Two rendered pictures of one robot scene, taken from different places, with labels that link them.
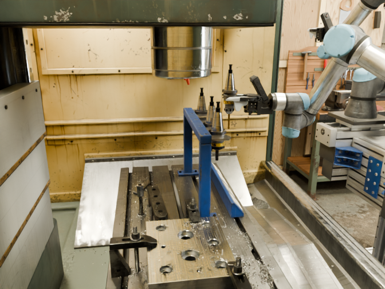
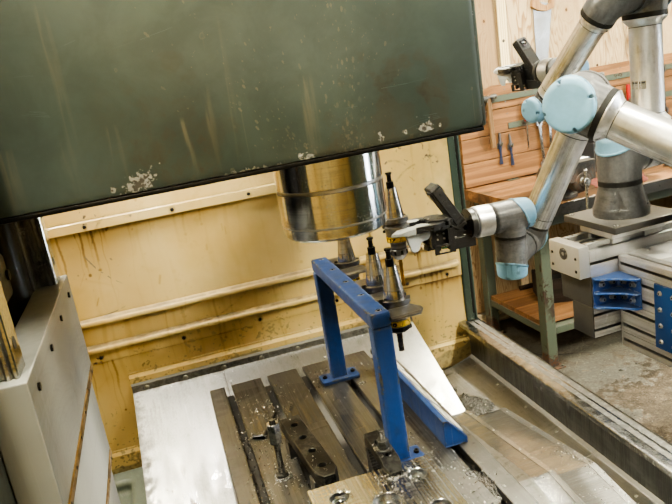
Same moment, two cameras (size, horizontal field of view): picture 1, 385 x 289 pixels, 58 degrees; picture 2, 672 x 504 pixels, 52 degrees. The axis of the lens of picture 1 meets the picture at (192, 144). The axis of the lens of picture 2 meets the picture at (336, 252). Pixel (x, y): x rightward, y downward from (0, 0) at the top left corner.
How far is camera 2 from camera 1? 21 cm
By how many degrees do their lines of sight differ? 5
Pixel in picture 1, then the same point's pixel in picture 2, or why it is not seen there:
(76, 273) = not seen: outside the picture
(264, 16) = (467, 118)
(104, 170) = (173, 399)
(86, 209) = (158, 484)
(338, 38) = (568, 100)
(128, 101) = (196, 261)
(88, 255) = not seen: outside the picture
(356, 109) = (613, 205)
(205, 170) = (388, 373)
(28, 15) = (84, 192)
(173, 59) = (327, 211)
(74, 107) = (96, 292)
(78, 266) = not seen: outside the picture
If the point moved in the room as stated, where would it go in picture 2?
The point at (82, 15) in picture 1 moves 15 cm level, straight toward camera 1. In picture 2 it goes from (173, 174) to (202, 185)
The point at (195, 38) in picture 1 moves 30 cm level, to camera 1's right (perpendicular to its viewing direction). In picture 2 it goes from (356, 169) to (563, 133)
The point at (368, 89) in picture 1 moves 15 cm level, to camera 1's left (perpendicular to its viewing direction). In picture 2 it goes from (627, 167) to (574, 177)
